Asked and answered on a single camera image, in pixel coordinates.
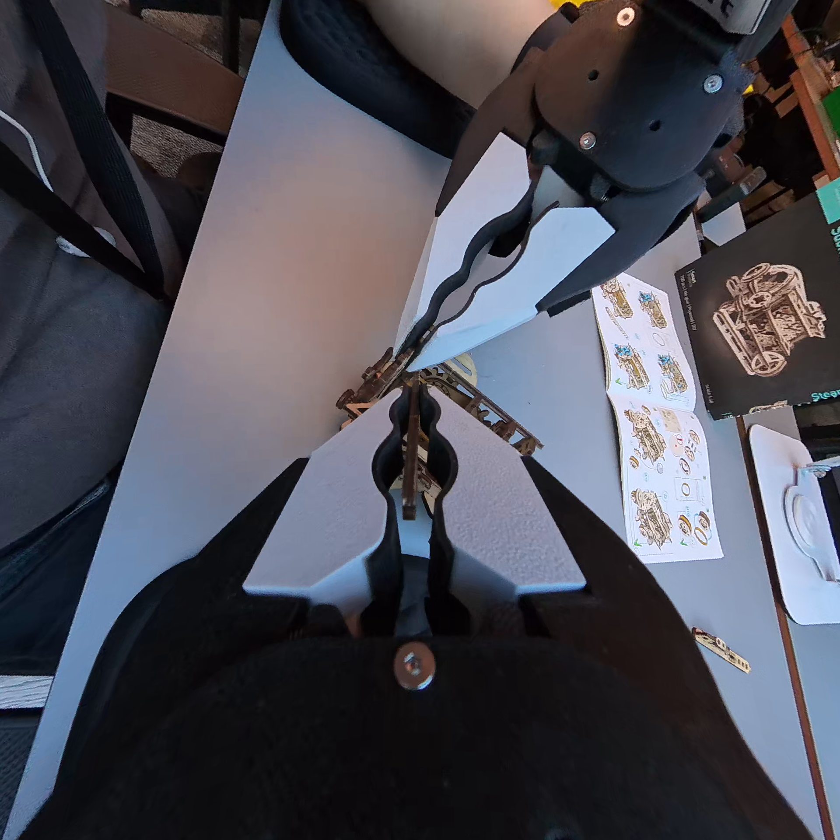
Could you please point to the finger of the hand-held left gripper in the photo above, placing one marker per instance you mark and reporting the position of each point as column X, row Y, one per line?
column 459, row 229
column 544, row 275

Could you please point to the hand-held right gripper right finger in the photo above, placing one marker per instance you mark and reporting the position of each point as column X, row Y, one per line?
column 505, row 518

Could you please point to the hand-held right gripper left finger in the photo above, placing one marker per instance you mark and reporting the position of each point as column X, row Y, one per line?
column 315, row 518

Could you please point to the wooden mechanical model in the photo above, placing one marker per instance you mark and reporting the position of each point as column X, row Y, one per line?
column 499, row 420

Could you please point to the dark wooden model part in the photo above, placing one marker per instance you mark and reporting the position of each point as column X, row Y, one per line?
column 411, row 459

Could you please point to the person's left forearm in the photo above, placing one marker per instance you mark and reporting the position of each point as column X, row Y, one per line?
column 446, row 39

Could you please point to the black model kit box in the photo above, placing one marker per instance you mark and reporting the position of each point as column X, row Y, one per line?
column 768, row 374

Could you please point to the white instruction booklet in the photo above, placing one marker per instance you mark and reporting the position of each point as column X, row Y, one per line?
column 656, row 459

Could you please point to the cluttered wooden shelf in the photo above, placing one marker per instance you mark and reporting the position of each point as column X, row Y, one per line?
column 800, row 98

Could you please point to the small loose wooden part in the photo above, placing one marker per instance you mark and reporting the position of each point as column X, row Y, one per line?
column 722, row 651

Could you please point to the white tray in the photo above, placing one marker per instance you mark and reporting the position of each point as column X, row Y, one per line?
column 774, row 577

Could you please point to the person's blue jeans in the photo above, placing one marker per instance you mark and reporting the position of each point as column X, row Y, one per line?
column 46, row 590

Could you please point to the person's grey jacket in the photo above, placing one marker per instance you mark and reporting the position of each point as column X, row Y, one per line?
column 65, row 367

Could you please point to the brown chair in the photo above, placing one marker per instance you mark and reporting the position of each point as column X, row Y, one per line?
column 170, row 72

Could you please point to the grey reflective strip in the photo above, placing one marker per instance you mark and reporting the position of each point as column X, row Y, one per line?
column 23, row 692

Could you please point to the black mesh chair seat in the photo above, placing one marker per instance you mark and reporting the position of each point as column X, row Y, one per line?
column 16, row 774

